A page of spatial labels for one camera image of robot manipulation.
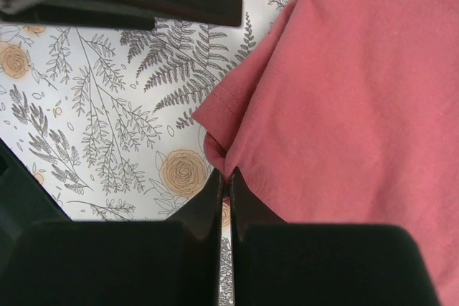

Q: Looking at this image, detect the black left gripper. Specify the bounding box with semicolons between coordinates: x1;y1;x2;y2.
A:
0;0;72;249

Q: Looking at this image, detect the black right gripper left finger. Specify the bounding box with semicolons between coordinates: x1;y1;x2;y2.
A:
1;171;224;305

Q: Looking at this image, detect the floral tablecloth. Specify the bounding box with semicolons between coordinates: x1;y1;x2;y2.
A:
1;0;288;223

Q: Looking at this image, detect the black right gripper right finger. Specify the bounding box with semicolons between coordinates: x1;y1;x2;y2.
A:
228;170;440;305

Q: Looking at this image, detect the pink t-shirt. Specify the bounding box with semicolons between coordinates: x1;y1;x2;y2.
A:
194;0;458;305

